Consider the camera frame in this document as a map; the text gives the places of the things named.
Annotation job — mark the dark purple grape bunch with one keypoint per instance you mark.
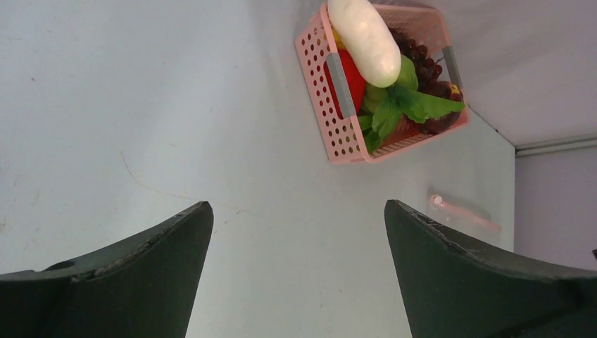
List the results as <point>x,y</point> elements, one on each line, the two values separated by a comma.
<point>427,69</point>

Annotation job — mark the red bell pepper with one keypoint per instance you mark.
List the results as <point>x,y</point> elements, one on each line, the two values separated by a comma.
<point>346,84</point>

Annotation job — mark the clear zip top bag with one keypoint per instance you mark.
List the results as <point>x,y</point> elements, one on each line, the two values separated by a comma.
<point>463,216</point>

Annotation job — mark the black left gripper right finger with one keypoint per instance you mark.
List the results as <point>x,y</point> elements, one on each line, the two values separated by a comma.
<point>454,285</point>

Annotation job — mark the green leafy lettuce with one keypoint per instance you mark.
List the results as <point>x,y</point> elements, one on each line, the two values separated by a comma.
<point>384,108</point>

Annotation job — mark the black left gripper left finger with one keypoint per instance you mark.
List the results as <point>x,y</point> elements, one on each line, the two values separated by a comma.
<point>142,286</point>

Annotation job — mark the white radish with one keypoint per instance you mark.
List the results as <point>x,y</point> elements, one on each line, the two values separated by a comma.
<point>367,38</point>

